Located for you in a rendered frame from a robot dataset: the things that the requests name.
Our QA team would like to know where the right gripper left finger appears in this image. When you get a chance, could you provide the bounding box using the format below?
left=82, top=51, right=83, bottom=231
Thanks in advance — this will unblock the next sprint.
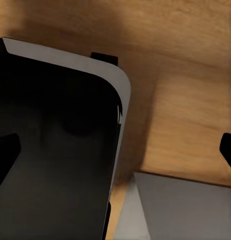
left=0, top=133, right=22, bottom=186

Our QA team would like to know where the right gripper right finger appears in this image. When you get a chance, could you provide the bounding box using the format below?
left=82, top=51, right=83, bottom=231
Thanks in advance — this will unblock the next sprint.
left=219, top=133, right=231, bottom=167

